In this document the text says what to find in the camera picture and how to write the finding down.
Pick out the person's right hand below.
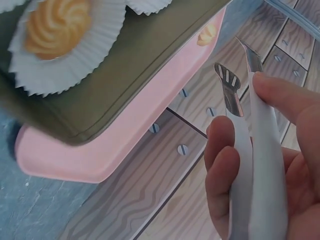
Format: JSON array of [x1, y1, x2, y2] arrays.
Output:
[[203, 74, 320, 240]]

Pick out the white paper tongs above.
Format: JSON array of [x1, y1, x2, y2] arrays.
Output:
[[213, 36, 289, 240]]

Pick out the wood plank print mat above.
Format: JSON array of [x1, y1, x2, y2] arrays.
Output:
[[58, 0, 320, 240]]

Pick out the pink plastic tray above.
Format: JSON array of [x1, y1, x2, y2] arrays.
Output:
[[14, 5, 227, 185]]

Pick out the swirled butter cookie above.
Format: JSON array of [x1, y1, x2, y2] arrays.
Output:
[[196, 23, 217, 47], [24, 0, 92, 61]]

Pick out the metal baking tin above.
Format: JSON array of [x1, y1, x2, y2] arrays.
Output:
[[0, 0, 232, 148]]

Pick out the white pleated paper cup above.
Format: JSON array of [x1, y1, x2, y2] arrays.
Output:
[[0, 0, 27, 14], [7, 0, 126, 99], [124, 0, 174, 16]]

